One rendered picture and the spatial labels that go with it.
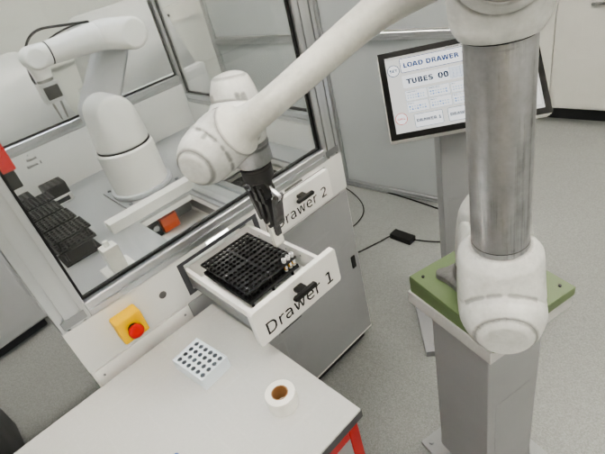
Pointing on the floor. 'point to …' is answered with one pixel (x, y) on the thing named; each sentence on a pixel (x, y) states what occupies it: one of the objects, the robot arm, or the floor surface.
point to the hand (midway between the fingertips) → (275, 232)
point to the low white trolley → (205, 404)
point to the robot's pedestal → (482, 392)
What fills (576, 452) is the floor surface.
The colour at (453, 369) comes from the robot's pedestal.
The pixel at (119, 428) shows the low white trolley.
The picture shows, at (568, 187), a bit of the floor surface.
